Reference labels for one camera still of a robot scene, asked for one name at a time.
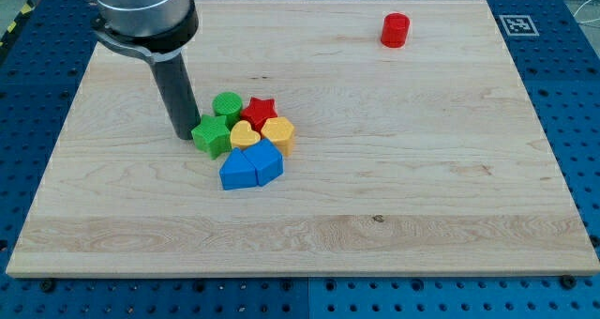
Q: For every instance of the yellow hexagon block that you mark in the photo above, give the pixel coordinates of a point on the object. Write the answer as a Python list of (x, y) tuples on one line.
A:
[(280, 131)]

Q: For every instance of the blue pentagon block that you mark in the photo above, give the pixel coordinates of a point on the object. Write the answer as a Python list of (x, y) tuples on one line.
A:
[(267, 160)]

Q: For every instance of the red star block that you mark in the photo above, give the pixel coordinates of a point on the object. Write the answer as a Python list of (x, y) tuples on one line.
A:
[(258, 112)]

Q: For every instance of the yellow heart block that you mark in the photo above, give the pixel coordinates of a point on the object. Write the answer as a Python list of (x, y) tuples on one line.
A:
[(243, 136)]

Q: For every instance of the blue triangle block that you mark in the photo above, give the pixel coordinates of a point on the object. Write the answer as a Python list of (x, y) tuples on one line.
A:
[(237, 172)]

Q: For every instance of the green cylinder block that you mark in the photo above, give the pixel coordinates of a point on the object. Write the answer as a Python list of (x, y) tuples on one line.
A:
[(228, 104)]

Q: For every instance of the green star block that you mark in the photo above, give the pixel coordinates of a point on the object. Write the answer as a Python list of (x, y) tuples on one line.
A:
[(212, 135)]

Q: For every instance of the wooden board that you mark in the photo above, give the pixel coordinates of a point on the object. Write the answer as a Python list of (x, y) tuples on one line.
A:
[(424, 160)]

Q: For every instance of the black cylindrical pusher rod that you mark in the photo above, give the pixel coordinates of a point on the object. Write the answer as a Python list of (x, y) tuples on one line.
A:
[(174, 86)]

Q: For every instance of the red cylinder block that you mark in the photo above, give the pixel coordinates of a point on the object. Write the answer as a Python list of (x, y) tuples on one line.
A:
[(395, 30)]

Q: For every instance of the white fiducial marker tag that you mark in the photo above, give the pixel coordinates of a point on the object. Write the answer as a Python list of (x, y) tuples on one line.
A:
[(516, 25)]

